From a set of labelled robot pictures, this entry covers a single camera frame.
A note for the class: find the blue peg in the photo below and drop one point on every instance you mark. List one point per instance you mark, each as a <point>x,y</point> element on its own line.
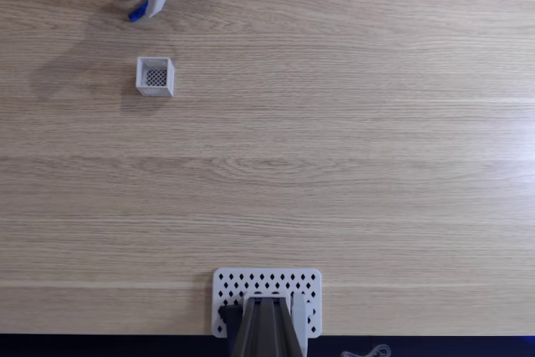
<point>137,12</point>

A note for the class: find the small white lattice crate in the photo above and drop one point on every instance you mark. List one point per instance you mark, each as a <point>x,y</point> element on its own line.
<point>154,88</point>

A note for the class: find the black corner clamp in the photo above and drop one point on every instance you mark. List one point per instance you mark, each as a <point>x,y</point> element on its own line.
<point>230,315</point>

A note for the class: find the grey corner clamp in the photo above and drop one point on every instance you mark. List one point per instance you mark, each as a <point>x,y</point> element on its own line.
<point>299,311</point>

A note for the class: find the white perforated base plate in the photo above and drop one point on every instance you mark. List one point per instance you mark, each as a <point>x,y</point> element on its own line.
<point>267,279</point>

